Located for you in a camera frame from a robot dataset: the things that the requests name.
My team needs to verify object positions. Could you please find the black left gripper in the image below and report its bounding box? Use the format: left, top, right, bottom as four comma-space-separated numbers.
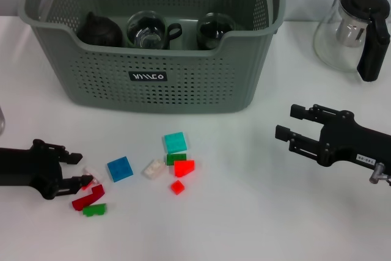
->
0, 139, 94, 200

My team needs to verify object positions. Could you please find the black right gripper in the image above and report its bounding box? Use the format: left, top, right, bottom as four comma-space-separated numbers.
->
274, 103, 391, 169

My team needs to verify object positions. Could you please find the glass teacup with black sleeve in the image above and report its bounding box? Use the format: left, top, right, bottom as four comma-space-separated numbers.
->
195, 12, 238, 50
126, 10, 183, 50

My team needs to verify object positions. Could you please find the grey perforated plastic storage bin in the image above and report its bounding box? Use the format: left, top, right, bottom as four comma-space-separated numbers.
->
17, 0, 288, 114

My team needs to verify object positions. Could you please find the clear small lego brick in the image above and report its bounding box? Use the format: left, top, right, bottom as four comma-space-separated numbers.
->
82, 165, 104, 182

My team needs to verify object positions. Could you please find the dark red bent toy brick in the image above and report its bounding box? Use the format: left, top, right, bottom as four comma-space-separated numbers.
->
71, 184, 106, 212

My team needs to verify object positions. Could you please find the bright green arched toy brick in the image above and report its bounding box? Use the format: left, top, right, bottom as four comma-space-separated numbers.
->
82, 202, 108, 218

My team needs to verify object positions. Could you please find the blue toy brick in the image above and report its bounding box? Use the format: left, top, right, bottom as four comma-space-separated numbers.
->
106, 156, 134, 183

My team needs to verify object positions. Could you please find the translucent white toy brick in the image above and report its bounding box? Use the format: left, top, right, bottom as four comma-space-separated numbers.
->
141, 158, 167, 181

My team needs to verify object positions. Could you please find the dark green flat toy brick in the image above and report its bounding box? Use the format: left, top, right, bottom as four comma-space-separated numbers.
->
166, 153, 187, 166

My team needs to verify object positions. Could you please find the teal toy brick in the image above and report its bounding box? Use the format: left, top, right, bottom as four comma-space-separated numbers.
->
161, 131, 188, 154

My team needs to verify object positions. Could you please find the red sloped toy brick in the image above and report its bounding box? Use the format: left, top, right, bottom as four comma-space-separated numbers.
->
173, 159, 196, 178

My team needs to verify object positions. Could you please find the dark round clay teapot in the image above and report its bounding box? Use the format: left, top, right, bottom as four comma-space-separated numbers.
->
76, 11, 124, 47

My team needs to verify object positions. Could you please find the right gripper metal cable connector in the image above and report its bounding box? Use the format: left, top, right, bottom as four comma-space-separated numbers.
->
368, 163, 391, 186

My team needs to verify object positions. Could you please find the glass teapot with black handle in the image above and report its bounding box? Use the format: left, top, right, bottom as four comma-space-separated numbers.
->
313, 0, 391, 83

